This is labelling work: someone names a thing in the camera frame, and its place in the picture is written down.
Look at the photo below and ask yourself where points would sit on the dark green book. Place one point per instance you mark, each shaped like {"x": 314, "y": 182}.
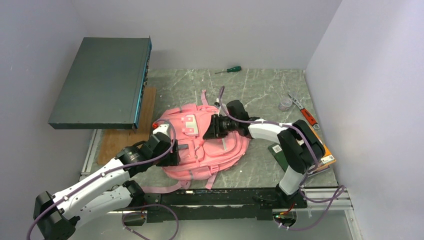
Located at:
{"x": 276, "y": 151}

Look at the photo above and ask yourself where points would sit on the clear tape roll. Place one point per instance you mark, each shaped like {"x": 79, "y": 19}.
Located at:
{"x": 285, "y": 104}

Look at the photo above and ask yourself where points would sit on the wooden board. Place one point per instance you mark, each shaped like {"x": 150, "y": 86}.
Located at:
{"x": 114, "y": 140}

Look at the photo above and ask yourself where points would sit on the orange comic book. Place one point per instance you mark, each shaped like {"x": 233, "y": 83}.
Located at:
{"x": 327, "y": 158}

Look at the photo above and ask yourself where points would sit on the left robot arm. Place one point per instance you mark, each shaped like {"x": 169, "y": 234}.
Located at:
{"x": 110, "y": 188}

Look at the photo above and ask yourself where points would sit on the green handled screwdriver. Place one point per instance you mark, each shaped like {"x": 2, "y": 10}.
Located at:
{"x": 231, "y": 70}

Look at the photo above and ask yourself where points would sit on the dark grey flat box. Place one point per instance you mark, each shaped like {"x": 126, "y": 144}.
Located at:
{"x": 105, "y": 85}

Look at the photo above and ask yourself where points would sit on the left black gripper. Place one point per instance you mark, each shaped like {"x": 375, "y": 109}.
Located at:
{"x": 172, "y": 158}

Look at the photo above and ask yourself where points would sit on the pink student backpack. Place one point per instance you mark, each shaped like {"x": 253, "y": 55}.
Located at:
{"x": 200, "y": 159}

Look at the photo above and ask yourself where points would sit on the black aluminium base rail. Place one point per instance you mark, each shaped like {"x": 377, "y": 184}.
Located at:
{"x": 201, "y": 204}

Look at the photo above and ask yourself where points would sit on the red adjustable wrench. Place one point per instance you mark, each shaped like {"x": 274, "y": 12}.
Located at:
{"x": 307, "y": 115}

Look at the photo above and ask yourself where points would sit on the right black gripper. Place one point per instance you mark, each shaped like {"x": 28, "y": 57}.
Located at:
{"x": 214, "y": 130}

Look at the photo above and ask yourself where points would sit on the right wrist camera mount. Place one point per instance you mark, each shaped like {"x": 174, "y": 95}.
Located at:
{"x": 217, "y": 103}

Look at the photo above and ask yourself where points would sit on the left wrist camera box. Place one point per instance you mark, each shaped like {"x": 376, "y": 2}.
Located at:
{"x": 160, "y": 129}

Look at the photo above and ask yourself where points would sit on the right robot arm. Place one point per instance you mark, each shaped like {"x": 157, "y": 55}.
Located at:
{"x": 285, "y": 134}

